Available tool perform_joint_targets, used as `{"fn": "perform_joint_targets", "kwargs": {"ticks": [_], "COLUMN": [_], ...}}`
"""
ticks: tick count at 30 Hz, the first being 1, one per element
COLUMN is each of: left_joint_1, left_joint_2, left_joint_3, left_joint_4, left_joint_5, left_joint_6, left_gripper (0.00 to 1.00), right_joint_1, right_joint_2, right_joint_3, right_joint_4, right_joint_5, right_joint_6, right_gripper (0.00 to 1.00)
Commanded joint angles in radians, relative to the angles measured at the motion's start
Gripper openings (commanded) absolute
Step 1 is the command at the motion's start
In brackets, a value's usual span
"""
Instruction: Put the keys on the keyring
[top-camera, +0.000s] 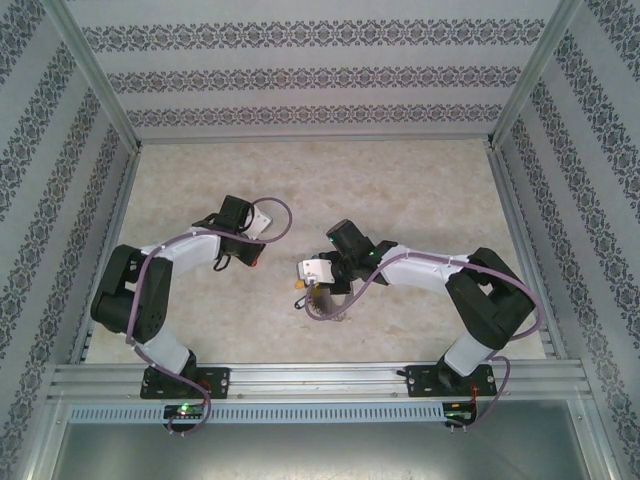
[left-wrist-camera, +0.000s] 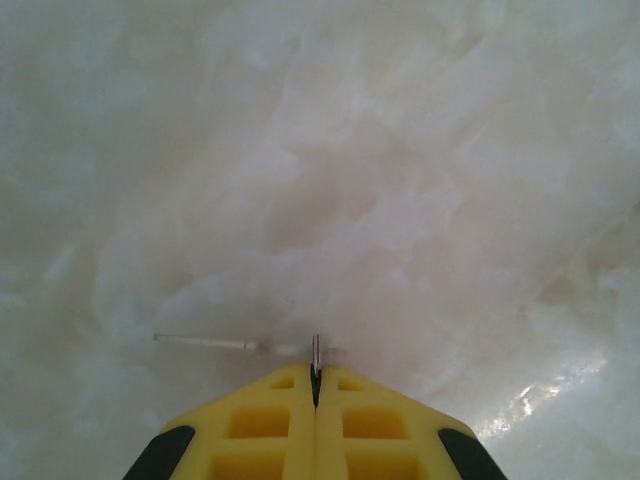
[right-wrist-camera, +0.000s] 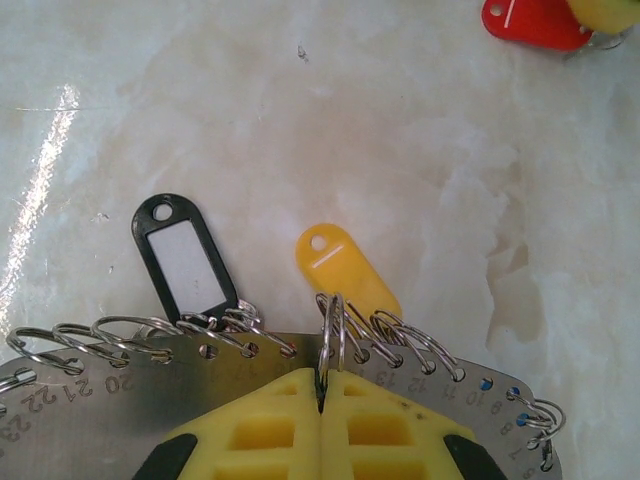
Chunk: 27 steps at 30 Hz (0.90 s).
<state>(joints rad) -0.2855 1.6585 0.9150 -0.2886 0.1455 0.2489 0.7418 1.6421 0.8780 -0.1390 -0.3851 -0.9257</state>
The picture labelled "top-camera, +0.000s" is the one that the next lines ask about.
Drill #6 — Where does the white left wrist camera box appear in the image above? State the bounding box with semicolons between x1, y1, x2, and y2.
247;204;274;236

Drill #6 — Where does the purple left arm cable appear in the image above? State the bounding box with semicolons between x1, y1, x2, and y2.
124;196;295;437

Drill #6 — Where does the grey metal panel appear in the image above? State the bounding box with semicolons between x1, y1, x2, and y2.
49;419;604;480

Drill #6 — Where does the aluminium corner post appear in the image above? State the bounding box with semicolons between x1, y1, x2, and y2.
49;0;145;154
486;0;585;151

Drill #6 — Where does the metal numbered plate with keyrings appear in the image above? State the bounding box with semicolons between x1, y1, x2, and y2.
302;287;362;324

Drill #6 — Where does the grey slotted cable duct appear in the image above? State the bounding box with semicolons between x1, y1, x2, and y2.
67;402;447;424

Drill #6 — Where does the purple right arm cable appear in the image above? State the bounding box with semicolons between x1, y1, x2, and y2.
304;252;546;434

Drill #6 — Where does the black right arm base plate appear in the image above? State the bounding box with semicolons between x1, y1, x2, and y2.
405;364;501;399

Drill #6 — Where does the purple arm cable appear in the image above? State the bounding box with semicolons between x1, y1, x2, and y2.
304;252;546;434
124;196;295;437

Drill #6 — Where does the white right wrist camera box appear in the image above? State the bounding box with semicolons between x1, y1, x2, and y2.
298;257;336;287

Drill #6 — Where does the aluminium side rail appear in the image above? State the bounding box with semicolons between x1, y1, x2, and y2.
487;147;570;362
69;149;142;366

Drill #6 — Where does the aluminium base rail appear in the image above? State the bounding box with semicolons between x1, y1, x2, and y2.
47;362;587;401

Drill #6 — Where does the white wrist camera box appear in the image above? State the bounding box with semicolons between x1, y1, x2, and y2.
247;204;274;236
298;257;336;287

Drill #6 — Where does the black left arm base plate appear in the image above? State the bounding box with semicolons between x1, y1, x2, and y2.
139;366;232;401

